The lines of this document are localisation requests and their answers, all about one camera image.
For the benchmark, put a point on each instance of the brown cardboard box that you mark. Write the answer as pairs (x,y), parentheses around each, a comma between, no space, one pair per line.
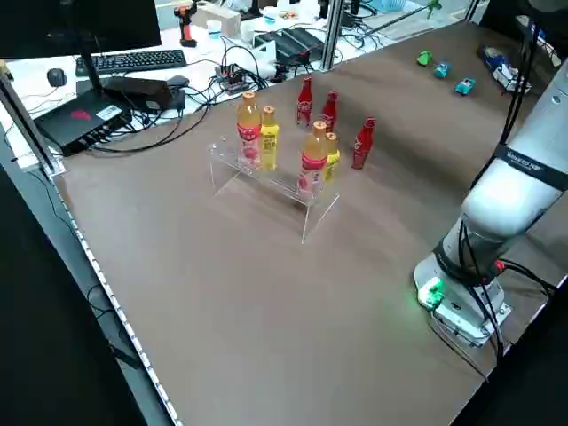
(227,20)

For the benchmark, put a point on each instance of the black keyboard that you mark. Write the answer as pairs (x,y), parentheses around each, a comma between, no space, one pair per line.
(133,61)

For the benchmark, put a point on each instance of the black computer mouse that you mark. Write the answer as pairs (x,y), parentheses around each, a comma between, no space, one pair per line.
(57,77)

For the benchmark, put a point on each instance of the orange tea bottle red label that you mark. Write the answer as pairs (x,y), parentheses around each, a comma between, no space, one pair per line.
(313,162)
(248,128)

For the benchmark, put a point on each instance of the grey usb hub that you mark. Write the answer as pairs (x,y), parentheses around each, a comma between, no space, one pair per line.
(231,77)

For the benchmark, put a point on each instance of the clear acrylic stepped shelf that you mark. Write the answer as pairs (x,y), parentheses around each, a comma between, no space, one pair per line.
(266,186)

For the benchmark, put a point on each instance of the black computer monitor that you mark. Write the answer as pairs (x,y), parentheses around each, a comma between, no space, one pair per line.
(66,22)

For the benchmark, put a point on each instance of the black rectangular device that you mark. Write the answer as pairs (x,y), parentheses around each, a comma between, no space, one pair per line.
(137,91)

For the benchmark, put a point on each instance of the black power supply unit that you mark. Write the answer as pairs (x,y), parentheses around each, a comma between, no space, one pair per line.
(297,42)

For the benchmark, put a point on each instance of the teal chips packet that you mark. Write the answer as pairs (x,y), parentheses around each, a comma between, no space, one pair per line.
(465,86)
(442,70)

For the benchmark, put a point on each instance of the aluminium profile post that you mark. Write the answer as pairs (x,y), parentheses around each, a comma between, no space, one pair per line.
(332,35)

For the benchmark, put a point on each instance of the red cola bottle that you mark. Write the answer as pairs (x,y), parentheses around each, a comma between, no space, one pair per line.
(364,144)
(329,113)
(305,104)

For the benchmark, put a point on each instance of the black mini computer red logo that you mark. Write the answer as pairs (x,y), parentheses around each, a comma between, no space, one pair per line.
(75,123)

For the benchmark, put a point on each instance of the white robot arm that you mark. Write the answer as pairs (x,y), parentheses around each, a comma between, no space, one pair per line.
(501,208)

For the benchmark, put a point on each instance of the aluminium frame bar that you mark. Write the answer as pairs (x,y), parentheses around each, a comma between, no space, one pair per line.
(31,128)

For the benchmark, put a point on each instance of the blue cracker packet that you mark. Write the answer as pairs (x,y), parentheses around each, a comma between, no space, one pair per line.
(492,56)

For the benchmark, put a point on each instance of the orange black power drill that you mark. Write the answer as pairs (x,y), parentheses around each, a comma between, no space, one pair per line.
(185,31)

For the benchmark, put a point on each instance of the white paper cup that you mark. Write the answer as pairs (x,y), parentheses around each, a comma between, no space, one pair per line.
(214,30)

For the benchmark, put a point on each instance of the white yellow snack packet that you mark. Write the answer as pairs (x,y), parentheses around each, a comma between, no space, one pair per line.
(510,75)

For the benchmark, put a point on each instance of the yellow lemon tea bottle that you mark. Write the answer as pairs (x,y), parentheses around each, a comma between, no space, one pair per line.
(333,157)
(270,139)

